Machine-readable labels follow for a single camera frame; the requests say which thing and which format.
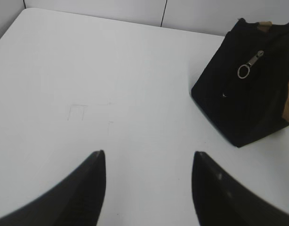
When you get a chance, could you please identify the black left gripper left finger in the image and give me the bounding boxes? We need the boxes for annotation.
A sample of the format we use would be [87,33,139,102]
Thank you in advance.
[0,150,105,226]

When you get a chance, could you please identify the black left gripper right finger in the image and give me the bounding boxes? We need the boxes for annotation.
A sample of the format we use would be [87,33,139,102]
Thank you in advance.
[192,151,289,226]

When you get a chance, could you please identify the silver zipper pull with ring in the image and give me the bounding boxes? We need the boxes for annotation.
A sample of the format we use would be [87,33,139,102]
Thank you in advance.
[237,50,264,79]

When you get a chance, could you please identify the black bag with tan handles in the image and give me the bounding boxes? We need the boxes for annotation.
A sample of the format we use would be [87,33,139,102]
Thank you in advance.
[191,18,289,147]

